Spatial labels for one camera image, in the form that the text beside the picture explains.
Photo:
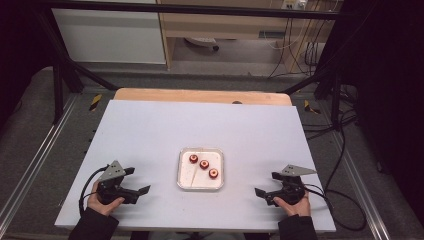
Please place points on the person's right hand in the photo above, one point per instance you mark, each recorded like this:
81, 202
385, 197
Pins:
296, 208

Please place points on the person's left hand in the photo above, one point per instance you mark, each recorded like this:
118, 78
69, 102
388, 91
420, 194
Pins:
101, 206

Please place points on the thin wooden stick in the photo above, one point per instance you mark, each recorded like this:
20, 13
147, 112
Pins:
195, 175

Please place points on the wooden table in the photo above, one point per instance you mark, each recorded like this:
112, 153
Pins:
200, 96

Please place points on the light wooden desk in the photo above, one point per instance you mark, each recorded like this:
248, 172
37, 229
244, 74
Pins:
226, 25

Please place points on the white board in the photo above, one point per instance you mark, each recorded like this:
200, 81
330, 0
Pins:
150, 133

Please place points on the white cabinet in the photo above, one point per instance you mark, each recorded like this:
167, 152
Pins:
106, 33

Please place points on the yellow black tape strip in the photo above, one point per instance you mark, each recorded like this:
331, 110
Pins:
310, 107
95, 102

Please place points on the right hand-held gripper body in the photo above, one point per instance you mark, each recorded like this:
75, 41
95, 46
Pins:
292, 186

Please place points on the black metal frame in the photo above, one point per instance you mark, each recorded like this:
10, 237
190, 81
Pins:
63, 66

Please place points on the white power strip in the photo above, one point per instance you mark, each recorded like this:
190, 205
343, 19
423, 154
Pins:
293, 4

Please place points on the white chair base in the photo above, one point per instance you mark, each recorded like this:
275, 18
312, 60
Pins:
201, 41

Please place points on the aluminium floor rail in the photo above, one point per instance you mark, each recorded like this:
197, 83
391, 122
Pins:
36, 160
358, 186

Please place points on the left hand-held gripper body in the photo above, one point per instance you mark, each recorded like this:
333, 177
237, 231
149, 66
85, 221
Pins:
111, 173

